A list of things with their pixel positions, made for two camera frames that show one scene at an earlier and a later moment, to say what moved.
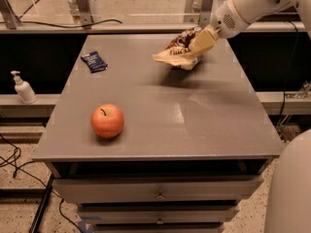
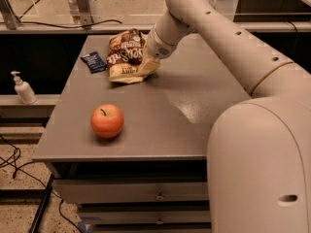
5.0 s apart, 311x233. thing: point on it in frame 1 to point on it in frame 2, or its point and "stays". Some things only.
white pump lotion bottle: [23, 89] stays
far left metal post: [10, 17] stays
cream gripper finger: [205, 40] to [149, 66]
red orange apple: [107, 120] stays
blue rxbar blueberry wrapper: [94, 62] stays
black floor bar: [41, 211] stays
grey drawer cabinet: [194, 143] stays
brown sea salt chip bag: [186, 48] to [124, 52]
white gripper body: [225, 23] to [157, 48]
